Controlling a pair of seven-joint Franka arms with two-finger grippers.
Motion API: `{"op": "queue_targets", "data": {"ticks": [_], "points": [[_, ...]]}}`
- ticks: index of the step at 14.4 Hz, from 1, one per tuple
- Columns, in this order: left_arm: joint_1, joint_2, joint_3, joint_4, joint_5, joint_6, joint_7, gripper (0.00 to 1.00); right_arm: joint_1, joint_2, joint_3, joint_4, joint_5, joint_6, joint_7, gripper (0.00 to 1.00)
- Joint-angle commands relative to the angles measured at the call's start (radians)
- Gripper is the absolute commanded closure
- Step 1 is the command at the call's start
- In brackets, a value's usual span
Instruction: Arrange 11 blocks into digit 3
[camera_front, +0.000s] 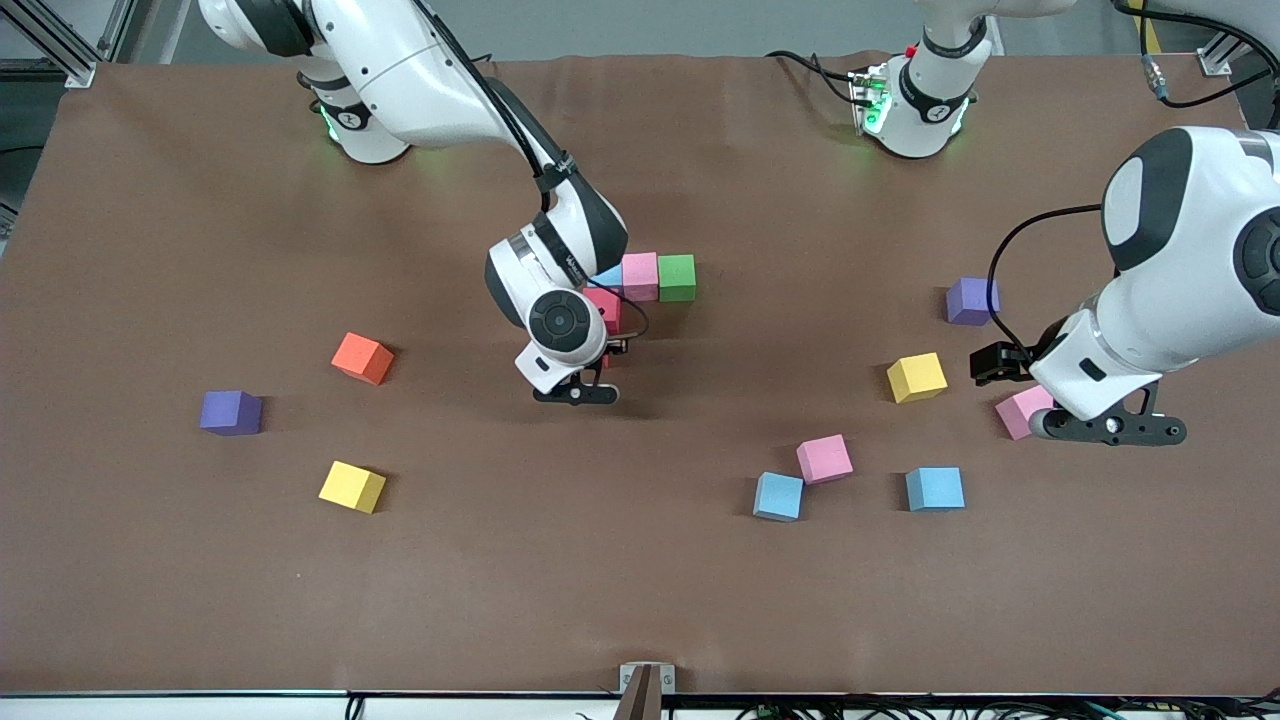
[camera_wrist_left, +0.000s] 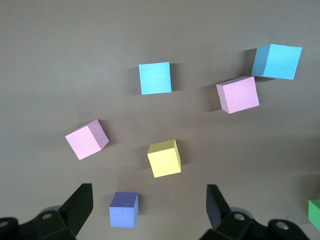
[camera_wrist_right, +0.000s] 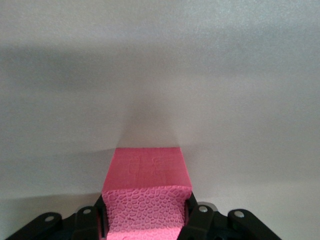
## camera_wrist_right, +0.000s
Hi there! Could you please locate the red foam cube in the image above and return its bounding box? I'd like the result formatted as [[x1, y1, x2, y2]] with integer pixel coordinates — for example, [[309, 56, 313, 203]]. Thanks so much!
[[101, 146, 193, 240]]

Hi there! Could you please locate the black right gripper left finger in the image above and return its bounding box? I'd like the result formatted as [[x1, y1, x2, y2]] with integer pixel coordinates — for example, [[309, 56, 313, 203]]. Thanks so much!
[[7, 194, 108, 240]]

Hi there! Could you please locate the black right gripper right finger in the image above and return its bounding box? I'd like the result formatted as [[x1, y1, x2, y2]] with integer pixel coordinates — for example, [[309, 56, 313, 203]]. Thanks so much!
[[178, 193, 278, 240]]

